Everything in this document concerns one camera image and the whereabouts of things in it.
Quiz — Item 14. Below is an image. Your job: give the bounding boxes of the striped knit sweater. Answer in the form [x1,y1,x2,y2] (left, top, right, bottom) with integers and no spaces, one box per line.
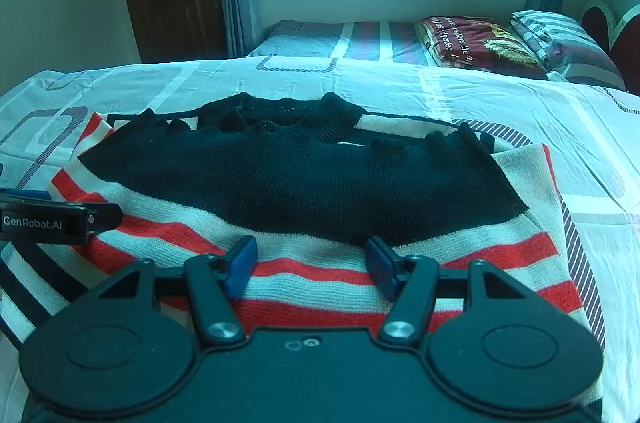
[0,91,606,404]

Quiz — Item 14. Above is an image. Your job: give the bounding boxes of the patterned white bed sheet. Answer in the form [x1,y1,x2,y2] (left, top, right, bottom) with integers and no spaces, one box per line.
[1,57,639,422]

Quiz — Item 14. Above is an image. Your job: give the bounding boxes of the dark red patterned pillow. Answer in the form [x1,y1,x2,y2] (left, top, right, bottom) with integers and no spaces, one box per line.
[418,16,547,80]

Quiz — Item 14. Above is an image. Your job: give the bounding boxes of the striped grey pillow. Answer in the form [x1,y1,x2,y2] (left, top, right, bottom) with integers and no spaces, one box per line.
[511,10,626,90]

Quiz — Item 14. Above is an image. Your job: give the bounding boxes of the red heart-shaped headboard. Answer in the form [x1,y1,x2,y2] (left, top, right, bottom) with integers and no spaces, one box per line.
[579,0,640,96]

